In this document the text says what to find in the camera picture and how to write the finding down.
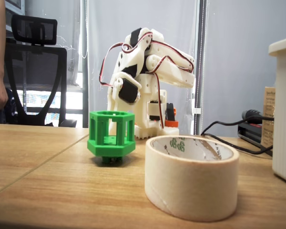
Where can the green hexagonal printed component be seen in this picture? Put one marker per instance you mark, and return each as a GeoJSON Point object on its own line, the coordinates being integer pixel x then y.
{"type": "Point", "coordinates": [109, 149]}

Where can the orange black table clamp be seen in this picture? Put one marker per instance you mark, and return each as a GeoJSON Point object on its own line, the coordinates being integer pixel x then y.
{"type": "Point", "coordinates": [171, 112]}

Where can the black mesh office chair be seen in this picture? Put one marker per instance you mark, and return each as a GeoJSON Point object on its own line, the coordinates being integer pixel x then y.
{"type": "Point", "coordinates": [59, 62]}

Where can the beige masking tape roll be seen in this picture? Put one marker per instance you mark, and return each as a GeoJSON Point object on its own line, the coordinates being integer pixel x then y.
{"type": "Point", "coordinates": [190, 186]}

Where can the black power supply box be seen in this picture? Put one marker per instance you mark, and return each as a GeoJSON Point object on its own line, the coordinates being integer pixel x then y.
{"type": "Point", "coordinates": [250, 133]}

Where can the grey metal shelf rack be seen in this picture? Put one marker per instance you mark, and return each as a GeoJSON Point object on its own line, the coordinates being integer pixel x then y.
{"type": "Point", "coordinates": [14, 7]}

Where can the brown cardboard box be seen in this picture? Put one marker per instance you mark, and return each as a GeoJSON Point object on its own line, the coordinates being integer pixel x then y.
{"type": "Point", "coordinates": [268, 114]}

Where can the grey metal window post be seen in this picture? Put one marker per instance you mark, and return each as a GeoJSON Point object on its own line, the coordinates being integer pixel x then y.
{"type": "Point", "coordinates": [201, 59]}
{"type": "Point", "coordinates": [85, 71]}

